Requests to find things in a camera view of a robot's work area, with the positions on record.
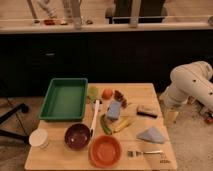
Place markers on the black chair base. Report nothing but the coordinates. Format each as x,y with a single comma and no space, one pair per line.
10,121

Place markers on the orange tomato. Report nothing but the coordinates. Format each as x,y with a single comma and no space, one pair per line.
107,93

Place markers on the white cup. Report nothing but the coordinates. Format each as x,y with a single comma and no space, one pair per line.
39,138

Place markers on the yellow banana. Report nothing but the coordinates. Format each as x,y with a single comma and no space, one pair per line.
122,125

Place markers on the red bowl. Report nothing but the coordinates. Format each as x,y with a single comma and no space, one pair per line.
105,151

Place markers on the green pepper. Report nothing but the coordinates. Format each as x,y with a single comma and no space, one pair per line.
104,126

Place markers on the green plastic tray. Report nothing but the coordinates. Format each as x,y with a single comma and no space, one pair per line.
65,100

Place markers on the purple bowl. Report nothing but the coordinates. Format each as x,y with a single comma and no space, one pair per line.
77,136

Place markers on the blue sponge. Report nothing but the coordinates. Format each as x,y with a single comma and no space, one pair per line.
113,111

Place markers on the green lettuce toy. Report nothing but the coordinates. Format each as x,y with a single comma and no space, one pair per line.
92,93

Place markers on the silver fork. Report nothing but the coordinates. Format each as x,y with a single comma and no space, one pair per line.
138,153

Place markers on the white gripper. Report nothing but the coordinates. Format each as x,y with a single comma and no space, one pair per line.
170,115

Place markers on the brown pinecone toy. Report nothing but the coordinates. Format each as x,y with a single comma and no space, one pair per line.
118,96

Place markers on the blue folded cloth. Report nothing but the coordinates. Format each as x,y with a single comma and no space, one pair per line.
151,134

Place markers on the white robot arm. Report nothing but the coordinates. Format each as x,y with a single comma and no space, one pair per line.
188,80

